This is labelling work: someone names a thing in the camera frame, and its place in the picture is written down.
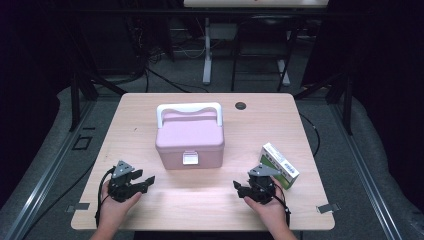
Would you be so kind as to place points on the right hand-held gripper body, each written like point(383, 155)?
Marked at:
point(261, 188)

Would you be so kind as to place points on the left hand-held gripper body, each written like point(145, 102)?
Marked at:
point(120, 186)

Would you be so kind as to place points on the white green medicine box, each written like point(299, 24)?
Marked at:
point(281, 165)

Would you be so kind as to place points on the pink plastic storage box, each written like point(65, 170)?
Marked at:
point(190, 140)

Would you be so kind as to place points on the person's right hand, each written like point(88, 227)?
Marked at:
point(273, 211)

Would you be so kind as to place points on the person's left hand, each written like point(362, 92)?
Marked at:
point(111, 211)

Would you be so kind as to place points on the grey tape piece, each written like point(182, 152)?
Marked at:
point(328, 208)
point(78, 207)

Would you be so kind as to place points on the black metal stand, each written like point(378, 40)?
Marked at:
point(348, 103)
point(75, 100)

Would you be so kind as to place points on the white desk leg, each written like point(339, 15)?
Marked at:
point(207, 53)

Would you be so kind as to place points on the black chair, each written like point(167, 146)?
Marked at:
point(266, 30)

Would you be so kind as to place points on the aluminium floor rail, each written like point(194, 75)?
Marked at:
point(363, 170)
point(50, 170)

